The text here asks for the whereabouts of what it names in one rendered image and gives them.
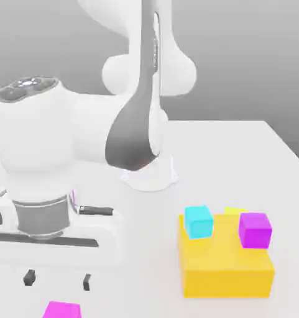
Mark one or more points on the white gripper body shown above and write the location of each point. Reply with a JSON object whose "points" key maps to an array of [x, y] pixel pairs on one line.
{"points": [[64, 256]]}

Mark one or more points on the small purple cube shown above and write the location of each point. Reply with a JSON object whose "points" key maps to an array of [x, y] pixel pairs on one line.
{"points": [[254, 231]]}

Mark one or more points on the small cyan cube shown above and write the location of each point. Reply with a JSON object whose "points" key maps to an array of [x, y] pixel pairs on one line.
{"points": [[198, 222]]}

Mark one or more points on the small yellow cube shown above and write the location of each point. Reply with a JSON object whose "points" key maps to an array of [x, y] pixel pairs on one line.
{"points": [[232, 211]]}

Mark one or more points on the large orange box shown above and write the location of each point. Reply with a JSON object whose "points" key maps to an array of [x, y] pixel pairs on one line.
{"points": [[226, 270]]}

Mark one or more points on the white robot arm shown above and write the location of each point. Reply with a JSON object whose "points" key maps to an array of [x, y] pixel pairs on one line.
{"points": [[39, 134]]}

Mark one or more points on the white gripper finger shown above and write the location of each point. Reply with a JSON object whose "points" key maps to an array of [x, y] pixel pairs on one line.
{"points": [[29, 277], [86, 282]]}

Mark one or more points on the small magenta cube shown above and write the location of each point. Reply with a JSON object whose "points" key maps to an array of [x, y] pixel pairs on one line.
{"points": [[62, 310]]}

